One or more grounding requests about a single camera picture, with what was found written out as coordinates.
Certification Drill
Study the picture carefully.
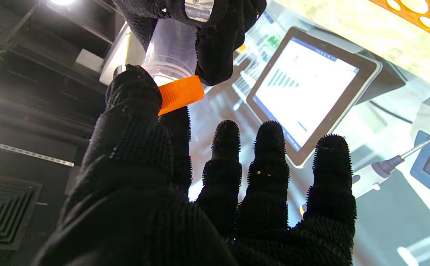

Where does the grey perforated metal strip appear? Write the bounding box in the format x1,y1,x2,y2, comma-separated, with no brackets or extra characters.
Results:
0,137,75,168

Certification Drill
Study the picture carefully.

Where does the clear plastic test tube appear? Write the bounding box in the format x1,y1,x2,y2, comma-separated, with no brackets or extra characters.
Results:
141,18,198,86

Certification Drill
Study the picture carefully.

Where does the black square ceiling vent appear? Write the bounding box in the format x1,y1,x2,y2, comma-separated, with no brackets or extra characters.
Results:
0,175,42,252

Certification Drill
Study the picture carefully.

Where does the printed laboratory backdrop poster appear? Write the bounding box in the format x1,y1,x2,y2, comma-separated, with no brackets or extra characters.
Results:
187,0,430,266

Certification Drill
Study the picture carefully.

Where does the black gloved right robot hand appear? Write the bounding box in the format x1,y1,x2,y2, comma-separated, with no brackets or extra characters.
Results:
113,0,267,86

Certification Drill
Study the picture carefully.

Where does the orange tube cap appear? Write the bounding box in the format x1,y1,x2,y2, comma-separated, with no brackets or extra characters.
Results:
157,75,205,117

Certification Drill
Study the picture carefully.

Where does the orange test tube rack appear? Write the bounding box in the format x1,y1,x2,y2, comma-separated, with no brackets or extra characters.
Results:
369,0,430,45

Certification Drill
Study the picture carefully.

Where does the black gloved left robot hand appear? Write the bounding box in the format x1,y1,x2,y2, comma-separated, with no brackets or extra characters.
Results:
32,65,358,266

